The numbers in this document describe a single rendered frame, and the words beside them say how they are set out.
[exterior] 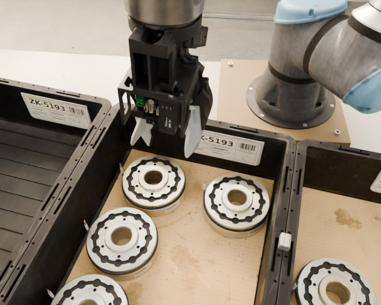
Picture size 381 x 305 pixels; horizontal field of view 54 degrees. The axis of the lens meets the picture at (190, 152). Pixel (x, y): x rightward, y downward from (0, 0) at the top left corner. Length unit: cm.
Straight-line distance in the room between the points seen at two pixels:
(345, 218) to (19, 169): 55
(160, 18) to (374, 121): 76
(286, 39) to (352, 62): 14
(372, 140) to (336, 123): 17
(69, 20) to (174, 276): 233
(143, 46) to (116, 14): 238
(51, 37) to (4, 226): 204
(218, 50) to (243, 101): 153
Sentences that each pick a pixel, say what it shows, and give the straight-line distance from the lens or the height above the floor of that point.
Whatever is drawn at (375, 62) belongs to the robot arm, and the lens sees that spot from 63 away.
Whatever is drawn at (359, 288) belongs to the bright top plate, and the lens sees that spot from 57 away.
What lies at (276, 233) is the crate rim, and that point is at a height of 93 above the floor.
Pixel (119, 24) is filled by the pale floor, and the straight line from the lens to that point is 262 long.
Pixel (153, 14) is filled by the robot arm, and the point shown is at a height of 118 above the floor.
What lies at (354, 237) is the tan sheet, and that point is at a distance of 64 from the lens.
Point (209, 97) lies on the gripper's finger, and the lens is 44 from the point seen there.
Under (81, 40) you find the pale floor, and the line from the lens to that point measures 252.
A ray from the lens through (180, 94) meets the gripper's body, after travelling 39.
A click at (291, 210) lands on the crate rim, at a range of 51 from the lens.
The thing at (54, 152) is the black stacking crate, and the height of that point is 83.
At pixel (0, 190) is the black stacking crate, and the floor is 83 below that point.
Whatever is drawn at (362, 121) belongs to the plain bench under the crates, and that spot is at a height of 70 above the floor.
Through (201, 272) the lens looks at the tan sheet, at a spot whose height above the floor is 83.
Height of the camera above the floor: 136
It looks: 51 degrees down
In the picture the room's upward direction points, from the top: straight up
